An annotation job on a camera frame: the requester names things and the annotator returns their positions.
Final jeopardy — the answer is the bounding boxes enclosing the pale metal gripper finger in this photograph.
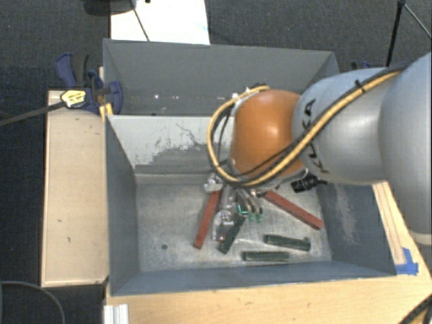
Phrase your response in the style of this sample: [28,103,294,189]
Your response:
[211,210,225,241]
[222,212,238,243]

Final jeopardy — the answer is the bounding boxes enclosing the red-brown flat block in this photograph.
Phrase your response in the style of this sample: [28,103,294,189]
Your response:
[262,190,325,231]
[192,190,223,250]

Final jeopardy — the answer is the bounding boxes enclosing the dark green flat block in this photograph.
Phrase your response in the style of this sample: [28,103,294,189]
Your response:
[217,215,247,255]
[241,250,292,263]
[263,234,312,252]

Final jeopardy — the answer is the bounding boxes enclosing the grey metal bin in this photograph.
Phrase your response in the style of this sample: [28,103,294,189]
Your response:
[102,38,398,297]

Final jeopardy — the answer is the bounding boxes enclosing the pale wood flat board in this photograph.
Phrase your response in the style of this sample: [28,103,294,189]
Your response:
[40,89,111,288]

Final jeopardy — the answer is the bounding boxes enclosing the black cylinder on white bracket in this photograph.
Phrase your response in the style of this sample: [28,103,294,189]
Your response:
[290,169,321,194]

